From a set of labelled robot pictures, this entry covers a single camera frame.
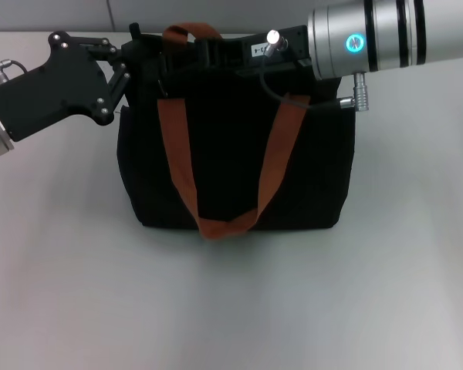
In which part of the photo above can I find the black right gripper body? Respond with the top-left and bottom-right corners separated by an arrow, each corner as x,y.
222,25 -> 314,77

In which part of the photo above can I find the black food bag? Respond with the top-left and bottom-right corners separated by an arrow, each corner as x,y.
115,22 -> 358,241

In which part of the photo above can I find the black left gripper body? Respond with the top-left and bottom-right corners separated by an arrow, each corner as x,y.
0,30 -> 116,143

